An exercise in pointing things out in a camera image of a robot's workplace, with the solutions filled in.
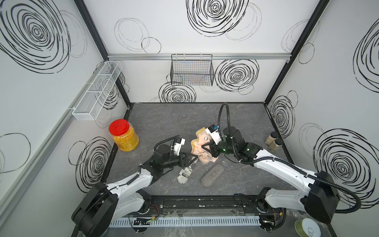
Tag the brown spice bottle near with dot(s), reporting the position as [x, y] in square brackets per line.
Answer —
[276, 144]

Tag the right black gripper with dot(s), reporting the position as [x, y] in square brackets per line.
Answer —
[212, 150]

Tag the red lid yellow jar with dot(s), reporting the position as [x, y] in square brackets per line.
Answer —
[124, 135]

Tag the brown spice bottle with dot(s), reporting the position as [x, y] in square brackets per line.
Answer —
[276, 144]
[272, 137]

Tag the grey rectangular eyeglass case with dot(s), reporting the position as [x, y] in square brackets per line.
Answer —
[198, 159]

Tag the green tape roll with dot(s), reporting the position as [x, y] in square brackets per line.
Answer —
[307, 228]

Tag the grey oval eyeglass case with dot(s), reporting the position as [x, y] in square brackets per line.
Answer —
[212, 175]

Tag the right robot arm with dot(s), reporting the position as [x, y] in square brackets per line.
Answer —
[314, 192]

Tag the white slotted cable duct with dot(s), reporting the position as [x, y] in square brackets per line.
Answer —
[204, 221]

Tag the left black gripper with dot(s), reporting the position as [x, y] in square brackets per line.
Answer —
[187, 156]

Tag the brown spice bottle far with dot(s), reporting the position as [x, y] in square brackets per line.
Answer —
[272, 137]

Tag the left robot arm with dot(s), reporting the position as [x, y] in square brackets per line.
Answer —
[105, 203]

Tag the black wire basket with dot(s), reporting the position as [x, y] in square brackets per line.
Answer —
[192, 70]

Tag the white mesh shelf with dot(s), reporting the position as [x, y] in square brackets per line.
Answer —
[92, 102]

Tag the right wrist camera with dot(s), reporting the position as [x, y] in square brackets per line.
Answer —
[215, 134]

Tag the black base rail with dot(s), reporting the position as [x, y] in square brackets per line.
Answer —
[251, 204]

